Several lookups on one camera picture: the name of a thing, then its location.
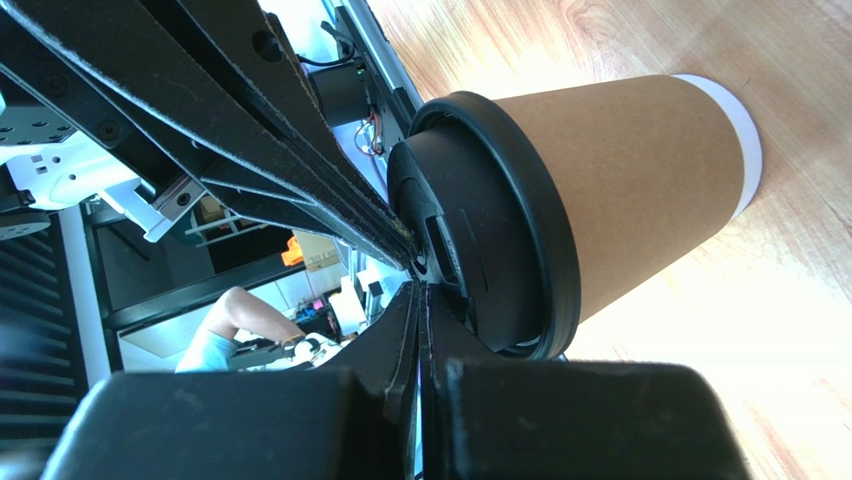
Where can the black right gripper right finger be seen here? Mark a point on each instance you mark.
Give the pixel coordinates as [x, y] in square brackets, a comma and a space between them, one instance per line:
[486, 417]

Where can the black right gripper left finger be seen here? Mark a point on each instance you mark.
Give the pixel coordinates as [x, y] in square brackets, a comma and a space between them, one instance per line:
[346, 419]

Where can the black cup lid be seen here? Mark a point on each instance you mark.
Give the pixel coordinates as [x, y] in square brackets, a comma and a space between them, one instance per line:
[492, 233]

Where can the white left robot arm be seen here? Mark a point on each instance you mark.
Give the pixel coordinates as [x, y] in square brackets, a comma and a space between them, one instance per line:
[61, 144]

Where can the person in background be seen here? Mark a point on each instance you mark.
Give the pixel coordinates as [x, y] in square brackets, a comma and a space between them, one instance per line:
[241, 332]

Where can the brown paper cup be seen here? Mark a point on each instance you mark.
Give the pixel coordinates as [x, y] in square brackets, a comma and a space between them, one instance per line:
[647, 169]

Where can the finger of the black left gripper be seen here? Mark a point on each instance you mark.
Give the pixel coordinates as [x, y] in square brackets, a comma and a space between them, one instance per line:
[232, 86]
[115, 46]

